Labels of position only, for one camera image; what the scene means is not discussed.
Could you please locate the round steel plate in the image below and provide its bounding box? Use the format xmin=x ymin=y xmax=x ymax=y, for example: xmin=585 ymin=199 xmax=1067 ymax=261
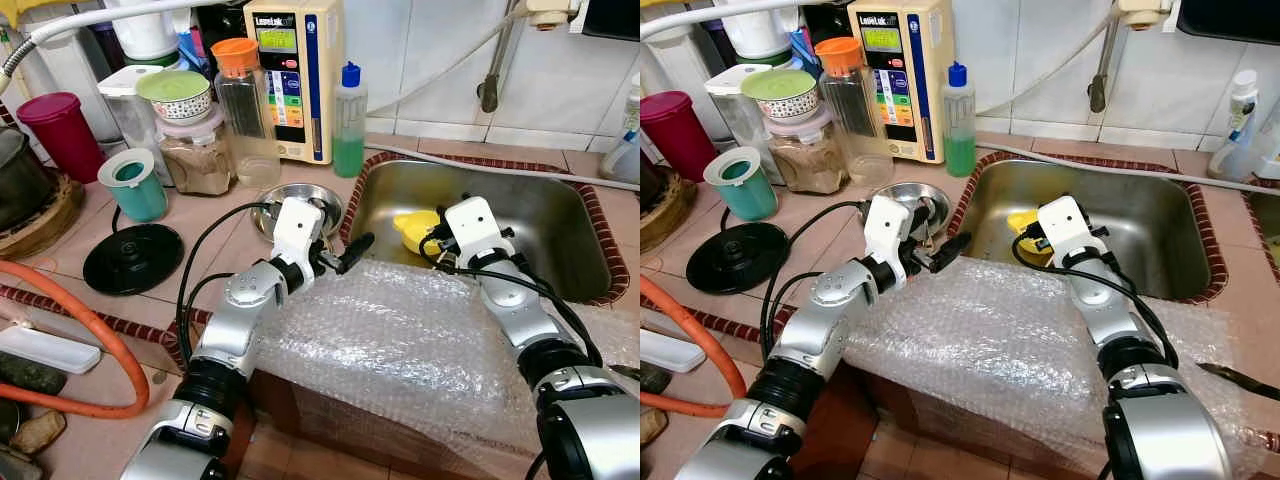
xmin=250 ymin=183 xmax=344 ymax=241
xmin=868 ymin=182 xmax=951 ymax=241

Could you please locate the stainless steel sink basin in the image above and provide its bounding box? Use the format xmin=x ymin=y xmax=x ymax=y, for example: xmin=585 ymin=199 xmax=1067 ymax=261
xmin=340 ymin=152 xmax=631 ymax=306
xmin=1240 ymin=185 xmax=1280 ymax=281
xmin=945 ymin=152 xmax=1223 ymax=304

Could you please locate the green soap bottle blue cap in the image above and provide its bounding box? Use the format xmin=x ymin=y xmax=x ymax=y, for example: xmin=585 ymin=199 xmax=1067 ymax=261
xmin=942 ymin=62 xmax=978 ymax=178
xmin=333 ymin=62 xmax=369 ymax=179

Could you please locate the clear bubble wrap sheet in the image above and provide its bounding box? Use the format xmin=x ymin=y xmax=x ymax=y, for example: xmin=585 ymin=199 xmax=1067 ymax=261
xmin=843 ymin=255 xmax=1266 ymax=476
xmin=255 ymin=258 xmax=641 ymax=479

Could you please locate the cream water ionizer machine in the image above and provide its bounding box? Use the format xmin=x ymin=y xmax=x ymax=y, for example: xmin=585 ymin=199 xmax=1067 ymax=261
xmin=243 ymin=0 xmax=346 ymax=166
xmin=848 ymin=0 xmax=956 ymax=164

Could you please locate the brown powder jar pink lid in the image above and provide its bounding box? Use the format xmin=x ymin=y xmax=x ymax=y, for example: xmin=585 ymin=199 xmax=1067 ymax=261
xmin=762 ymin=103 xmax=851 ymax=195
xmin=155 ymin=105 xmax=238 ymax=197

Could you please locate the clear jar orange lid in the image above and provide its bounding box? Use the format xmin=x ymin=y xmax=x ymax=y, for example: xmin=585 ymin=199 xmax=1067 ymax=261
xmin=813 ymin=37 xmax=896 ymax=188
xmin=210 ymin=38 xmax=284 ymax=189

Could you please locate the small white pump bottle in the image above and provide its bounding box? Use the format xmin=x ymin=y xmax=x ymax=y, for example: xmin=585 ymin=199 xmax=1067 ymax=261
xmin=600 ymin=85 xmax=641 ymax=186
xmin=1207 ymin=70 xmax=1259 ymax=183

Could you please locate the dark metal pot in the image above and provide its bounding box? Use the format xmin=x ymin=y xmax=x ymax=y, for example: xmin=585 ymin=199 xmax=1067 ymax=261
xmin=640 ymin=150 xmax=666 ymax=209
xmin=0 ymin=128 xmax=59 ymax=233

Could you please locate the round wooden board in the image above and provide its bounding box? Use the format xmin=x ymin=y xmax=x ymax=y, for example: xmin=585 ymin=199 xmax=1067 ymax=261
xmin=640 ymin=168 xmax=698 ymax=253
xmin=0 ymin=175 xmax=88 ymax=261

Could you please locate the black round kettle base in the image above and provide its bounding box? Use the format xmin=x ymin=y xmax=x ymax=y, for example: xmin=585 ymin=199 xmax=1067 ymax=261
xmin=687 ymin=220 xmax=791 ymax=295
xmin=83 ymin=222 xmax=186 ymax=297

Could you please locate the teal cup white lid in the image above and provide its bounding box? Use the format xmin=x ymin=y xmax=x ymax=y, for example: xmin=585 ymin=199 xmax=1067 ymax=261
xmin=703 ymin=147 xmax=779 ymax=222
xmin=97 ymin=148 xmax=171 ymax=223

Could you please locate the white detergent bottle yellow cap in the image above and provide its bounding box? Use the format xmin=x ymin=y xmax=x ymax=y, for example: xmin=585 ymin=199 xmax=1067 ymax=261
xmin=1255 ymin=100 xmax=1280 ymax=181

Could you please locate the patterned bowl green lid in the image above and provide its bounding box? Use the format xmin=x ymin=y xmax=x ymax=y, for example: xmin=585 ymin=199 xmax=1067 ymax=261
xmin=135 ymin=70 xmax=214 ymax=123
xmin=740 ymin=68 xmax=821 ymax=121

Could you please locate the maroon plastic cup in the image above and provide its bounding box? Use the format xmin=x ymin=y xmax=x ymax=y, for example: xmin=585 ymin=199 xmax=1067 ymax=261
xmin=15 ymin=92 xmax=106 ymax=184
xmin=640 ymin=90 xmax=721 ymax=183

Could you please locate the white plastic tray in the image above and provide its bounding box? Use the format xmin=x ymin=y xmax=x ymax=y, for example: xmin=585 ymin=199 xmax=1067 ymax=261
xmin=640 ymin=328 xmax=709 ymax=374
xmin=0 ymin=325 xmax=103 ymax=376

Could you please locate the clear container white lid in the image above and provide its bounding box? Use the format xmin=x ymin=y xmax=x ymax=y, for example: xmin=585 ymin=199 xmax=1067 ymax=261
xmin=705 ymin=63 xmax=771 ymax=156
xmin=97 ymin=65 xmax=166 ymax=186

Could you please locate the black hanging pan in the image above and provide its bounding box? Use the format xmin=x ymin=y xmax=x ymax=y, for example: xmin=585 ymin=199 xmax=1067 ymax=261
xmin=583 ymin=0 xmax=641 ymax=43
xmin=1175 ymin=0 xmax=1280 ymax=46

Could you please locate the white electric kettle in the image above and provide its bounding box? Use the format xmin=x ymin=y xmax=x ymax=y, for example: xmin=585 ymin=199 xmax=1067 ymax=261
xmin=712 ymin=0 xmax=798 ymax=63
xmin=100 ymin=0 xmax=186 ymax=66

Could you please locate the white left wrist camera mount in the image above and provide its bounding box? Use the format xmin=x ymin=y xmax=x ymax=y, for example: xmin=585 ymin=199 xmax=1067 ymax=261
xmin=272 ymin=197 xmax=326 ymax=263
xmin=863 ymin=195 xmax=913 ymax=259

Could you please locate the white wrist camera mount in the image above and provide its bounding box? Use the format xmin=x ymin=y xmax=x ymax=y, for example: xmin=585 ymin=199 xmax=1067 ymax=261
xmin=272 ymin=197 xmax=326 ymax=263
xmin=445 ymin=197 xmax=501 ymax=263
xmin=1038 ymin=195 xmax=1093 ymax=259
xmin=863 ymin=195 xmax=913 ymax=259

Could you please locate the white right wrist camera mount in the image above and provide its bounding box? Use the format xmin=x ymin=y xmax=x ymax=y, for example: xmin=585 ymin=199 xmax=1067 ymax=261
xmin=445 ymin=197 xmax=501 ymax=263
xmin=1038 ymin=195 xmax=1093 ymax=259

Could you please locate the thin white water hose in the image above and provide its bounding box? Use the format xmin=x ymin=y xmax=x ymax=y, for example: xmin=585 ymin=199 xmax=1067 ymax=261
xmin=975 ymin=15 xmax=1251 ymax=184
xmin=365 ymin=15 xmax=641 ymax=191

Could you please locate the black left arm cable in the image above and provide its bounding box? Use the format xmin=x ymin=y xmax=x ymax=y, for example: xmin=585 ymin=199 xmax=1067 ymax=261
xmin=175 ymin=200 xmax=281 ymax=366
xmin=758 ymin=198 xmax=869 ymax=361

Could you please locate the wall tap with lever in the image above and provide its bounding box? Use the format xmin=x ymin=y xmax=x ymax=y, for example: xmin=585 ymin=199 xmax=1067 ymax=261
xmin=478 ymin=0 xmax=586 ymax=113
xmin=1088 ymin=0 xmax=1176 ymax=113

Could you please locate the orange gas hose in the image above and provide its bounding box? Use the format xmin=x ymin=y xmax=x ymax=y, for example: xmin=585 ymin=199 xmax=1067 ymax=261
xmin=640 ymin=275 xmax=736 ymax=419
xmin=0 ymin=258 xmax=151 ymax=419

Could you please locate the white flexible sprayer hose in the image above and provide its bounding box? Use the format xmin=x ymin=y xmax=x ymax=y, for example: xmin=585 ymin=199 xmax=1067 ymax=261
xmin=640 ymin=0 xmax=811 ymax=41
xmin=0 ymin=0 xmax=216 ymax=96

